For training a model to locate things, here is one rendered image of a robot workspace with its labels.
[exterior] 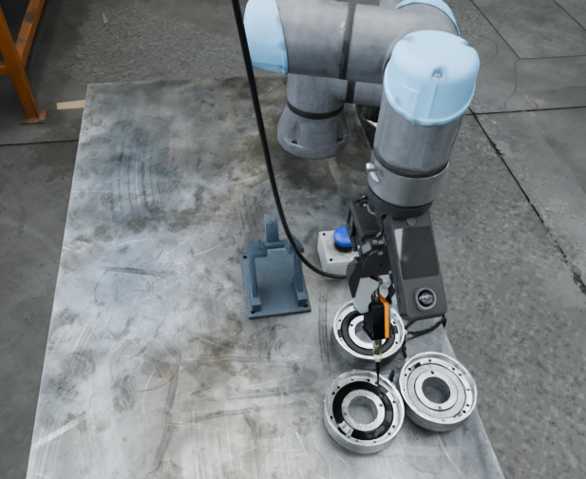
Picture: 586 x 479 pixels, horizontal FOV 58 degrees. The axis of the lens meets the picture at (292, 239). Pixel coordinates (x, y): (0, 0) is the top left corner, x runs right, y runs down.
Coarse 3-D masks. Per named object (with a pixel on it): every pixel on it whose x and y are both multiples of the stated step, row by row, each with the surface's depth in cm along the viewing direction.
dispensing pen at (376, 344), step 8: (376, 296) 69; (376, 304) 68; (368, 312) 69; (376, 312) 67; (384, 312) 67; (368, 320) 70; (376, 320) 68; (384, 320) 68; (368, 328) 70; (376, 328) 68; (384, 328) 68; (376, 336) 68; (384, 336) 68; (376, 344) 70; (376, 352) 70; (376, 360) 71; (376, 368) 71
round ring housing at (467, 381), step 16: (432, 352) 76; (448, 368) 76; (464, 368) 74; (400, 384) 72; (416, 384) 74; (432, 384) 76; (448, 384) 74; (464, 384) 74; (448, 400) 72; (464, 400) 73; (416, 416) 70; (464, 416) 70
